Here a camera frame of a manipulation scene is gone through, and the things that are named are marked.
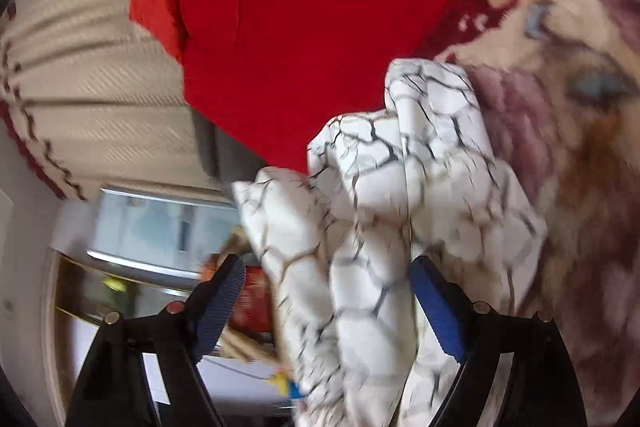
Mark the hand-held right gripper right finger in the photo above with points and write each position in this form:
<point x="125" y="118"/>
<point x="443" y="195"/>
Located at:
<point x="440" y="309"/>

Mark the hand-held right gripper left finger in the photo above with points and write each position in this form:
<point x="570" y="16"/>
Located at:
<point x="220" y="302"/>

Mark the white crackle-print coat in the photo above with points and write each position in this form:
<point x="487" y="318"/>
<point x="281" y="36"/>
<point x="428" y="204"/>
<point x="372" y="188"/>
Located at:
<point x="380" y="187"/>

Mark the red cardboard box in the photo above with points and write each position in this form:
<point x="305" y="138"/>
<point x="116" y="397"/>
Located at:
<point x="252" y="302"/>

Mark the silver standing air conditioner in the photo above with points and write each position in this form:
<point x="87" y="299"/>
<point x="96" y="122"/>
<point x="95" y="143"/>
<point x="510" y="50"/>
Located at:
<point x="150" y="222"/>

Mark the blue sprayer bottle yellow cap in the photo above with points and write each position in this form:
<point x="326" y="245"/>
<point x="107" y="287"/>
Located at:
<point x="290" y="386"/>

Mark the wooden display cabinet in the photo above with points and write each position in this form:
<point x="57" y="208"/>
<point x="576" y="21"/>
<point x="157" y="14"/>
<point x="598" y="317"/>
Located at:
<point x="100" y="287"/>

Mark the red beige floral sofa mat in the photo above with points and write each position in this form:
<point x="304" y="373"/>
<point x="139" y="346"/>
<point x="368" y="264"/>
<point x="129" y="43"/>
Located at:
<point x="575" y="157"/>

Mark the beige dotted curtain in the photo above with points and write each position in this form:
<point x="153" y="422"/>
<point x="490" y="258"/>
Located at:
<point x="100" y="97"/>

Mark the red blanket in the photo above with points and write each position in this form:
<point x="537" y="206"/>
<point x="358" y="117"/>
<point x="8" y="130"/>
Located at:
<point x="320" y="22"/>

